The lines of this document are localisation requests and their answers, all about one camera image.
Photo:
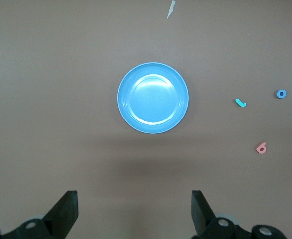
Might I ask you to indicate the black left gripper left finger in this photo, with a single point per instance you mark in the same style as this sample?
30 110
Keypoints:
48 224

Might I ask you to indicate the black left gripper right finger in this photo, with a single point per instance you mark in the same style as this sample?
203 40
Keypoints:
210 226

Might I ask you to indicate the teal foam letter l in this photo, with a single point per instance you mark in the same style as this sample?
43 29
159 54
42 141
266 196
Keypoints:
240 102

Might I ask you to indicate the pink foam letter g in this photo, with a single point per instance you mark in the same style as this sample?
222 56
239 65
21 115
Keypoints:
261 149

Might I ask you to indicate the blue plate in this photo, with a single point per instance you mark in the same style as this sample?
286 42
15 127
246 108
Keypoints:
153 98

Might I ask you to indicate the blue foam letter o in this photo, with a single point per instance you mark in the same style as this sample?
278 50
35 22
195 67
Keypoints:
278 93

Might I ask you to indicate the brown table cover sheet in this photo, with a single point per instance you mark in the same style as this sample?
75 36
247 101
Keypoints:
61 74

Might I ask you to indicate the white paper scrap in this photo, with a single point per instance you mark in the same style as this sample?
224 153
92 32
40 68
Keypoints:
171 10

